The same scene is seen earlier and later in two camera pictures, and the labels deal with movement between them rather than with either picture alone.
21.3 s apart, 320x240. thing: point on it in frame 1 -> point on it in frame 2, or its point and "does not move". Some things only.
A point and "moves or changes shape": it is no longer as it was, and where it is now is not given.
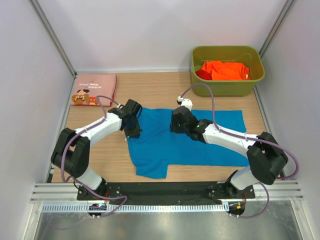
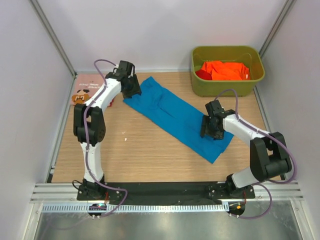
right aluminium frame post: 287,8 does not move
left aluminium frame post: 54,37 does not move
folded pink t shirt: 87,87 does not move
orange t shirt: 228,71 does not move
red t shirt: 203,74 does not move
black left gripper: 133,128 -> 132,88
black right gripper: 177,124 -> 208,127
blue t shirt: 157,147 moves or changes shape
